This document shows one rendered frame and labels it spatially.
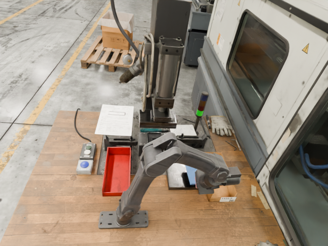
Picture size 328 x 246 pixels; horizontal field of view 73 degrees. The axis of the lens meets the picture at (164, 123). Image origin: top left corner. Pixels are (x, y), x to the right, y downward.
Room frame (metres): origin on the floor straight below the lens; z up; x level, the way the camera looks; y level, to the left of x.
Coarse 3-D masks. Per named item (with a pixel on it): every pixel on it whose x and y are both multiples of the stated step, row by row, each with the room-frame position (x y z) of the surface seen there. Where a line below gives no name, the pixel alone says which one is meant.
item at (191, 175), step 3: (186, 165) 0.74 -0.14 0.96; (186, 168) 0.72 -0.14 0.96; (189, 168) 0.72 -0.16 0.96; (195, 168) 0.73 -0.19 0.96; (186, 171) 0.70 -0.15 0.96; (189, 171) 0.70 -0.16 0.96; (192, 171) 0.70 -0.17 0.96; (189, 174) 0.68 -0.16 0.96; (192, 174) 0.69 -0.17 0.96; (189, 177) 0.67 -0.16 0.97; (192, 177) 0.67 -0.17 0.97; (189, 180) 0.65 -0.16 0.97; (192, 180) 0.65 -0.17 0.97; (192, 183) 0.62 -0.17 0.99; (195, 183) 0.62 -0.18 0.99
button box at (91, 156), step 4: (76, 112) 1.08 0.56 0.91; (76, 128) 0.93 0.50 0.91; (88, 140) 0.86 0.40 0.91; (84, 144) 0.80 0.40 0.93; (88, 144) 0.80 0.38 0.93; (92, 144) 0.81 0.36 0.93; (84, 148) 0.77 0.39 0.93; (92, 148) 0.78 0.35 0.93; (92, 152) 0.76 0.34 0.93; (80, 156) 0.72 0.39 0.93; (84, 156) 0.72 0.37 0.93; (88, 156) 0.73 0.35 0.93; (92, 156) 0.73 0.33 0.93
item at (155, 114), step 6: (156, 108) 0.87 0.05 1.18; (162, 108) 0.85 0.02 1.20; (168, 108) 0.89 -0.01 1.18; (144, 114) 0.87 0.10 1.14; (150, 114) 0.87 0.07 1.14; (156, 114) 0.83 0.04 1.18; (162, 114) 0.83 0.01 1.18; (168, 114) 0.84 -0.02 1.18; (174, 114) 0.90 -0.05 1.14; (144, 120) 0.82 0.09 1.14; (150, 120) 0.83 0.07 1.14; (156, 120) 0.81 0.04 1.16; (162, 120) 0.81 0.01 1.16; (168, 120) 0.82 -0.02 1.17; (174, 120) 0.86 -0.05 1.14; (144, 126) 0.81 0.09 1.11; (150, 126) 0.81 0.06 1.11; (156, 126) 0.82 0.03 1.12; (162, 126) 0.82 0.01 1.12; (168, 126) 0.83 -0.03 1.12; (174, 126) 0.84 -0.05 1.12
